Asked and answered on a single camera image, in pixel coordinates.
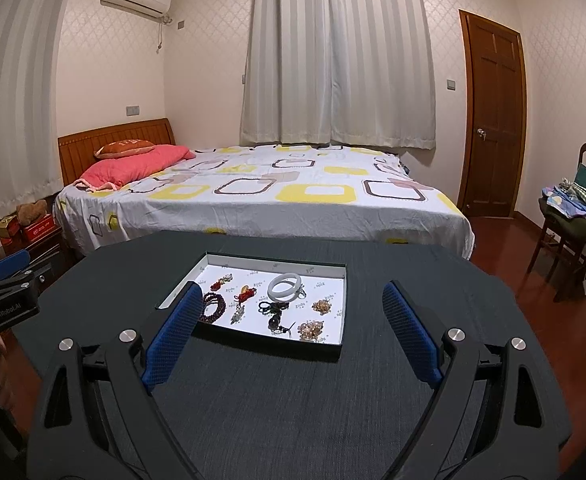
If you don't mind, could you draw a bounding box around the pile of clothes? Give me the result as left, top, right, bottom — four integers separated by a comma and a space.
538, 177, 586, 242

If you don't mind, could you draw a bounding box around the black bead pendant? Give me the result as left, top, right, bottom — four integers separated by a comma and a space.
258, 300, 294, 336

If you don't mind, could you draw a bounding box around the green jewelry tray white lining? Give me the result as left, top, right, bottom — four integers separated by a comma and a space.
160, 251, 349, 363

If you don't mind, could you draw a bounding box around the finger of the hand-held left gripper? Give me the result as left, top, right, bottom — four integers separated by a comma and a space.
0, 272, 42, 306
0, 254, 34, 285

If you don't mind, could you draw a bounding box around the bed with patterned sheet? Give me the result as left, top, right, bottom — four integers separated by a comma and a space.
53, 144, 475, 261

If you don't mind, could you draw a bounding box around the red box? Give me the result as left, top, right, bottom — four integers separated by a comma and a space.
20, 214, 56, 243

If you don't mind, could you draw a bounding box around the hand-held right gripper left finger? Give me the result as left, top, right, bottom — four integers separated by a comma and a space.
27, 281, 205, 480

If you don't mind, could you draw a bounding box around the white window curtain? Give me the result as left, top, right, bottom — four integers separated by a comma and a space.
239, 0, 436, 150

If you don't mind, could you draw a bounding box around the brown teddy bear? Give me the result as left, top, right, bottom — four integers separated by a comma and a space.
15, 200, 48, 226

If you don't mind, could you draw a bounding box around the wooden nightstand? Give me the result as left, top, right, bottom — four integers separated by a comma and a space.
0, 225, 76, 286

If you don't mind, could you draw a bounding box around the pink pillow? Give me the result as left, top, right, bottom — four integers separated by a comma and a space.
75, 144, 195, 192

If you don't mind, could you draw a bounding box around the dark red bead bracelet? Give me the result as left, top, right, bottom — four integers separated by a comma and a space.
200, 291, 227, 325

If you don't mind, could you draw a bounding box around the white side curtain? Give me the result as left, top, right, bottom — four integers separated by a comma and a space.
0, 0, 81, 236

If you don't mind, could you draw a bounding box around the white bangle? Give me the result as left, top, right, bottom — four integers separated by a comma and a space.
267, 273, 304, 303

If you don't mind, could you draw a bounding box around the orange cushion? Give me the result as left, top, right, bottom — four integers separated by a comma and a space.
94, 139, 155, 160

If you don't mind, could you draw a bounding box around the wooden chair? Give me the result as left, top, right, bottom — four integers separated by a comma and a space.
528, 141, 586, 303

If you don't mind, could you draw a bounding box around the wooden door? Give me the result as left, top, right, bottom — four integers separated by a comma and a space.
458, 9, 528, 218

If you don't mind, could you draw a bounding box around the wooden headboard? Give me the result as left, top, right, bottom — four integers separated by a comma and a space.
58, 118, 176, 187

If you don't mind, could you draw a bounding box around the air conditioner cable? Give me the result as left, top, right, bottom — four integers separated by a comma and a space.
155, 14, 171, 52

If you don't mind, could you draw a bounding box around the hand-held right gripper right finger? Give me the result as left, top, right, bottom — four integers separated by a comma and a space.
382, 280, 571, 480

